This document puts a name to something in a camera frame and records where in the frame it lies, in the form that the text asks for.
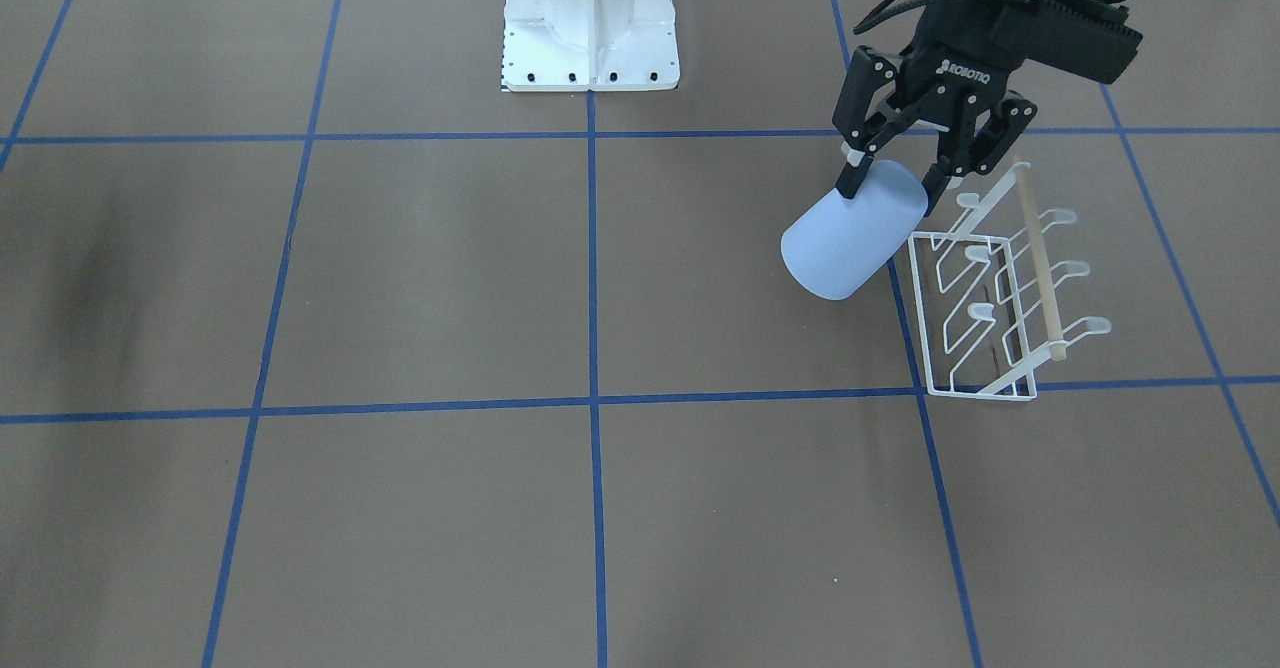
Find light blue plastic cup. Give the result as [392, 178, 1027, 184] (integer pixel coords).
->
[780, 159, 929, 302]

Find white wire cup holder rack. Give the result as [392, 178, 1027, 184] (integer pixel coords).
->
[906, 159, 1114, 402]

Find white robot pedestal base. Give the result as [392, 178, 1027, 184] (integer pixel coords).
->
[500, 0, 681, 93]

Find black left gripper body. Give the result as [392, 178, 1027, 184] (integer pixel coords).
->
[900, 0, 1143, 111]

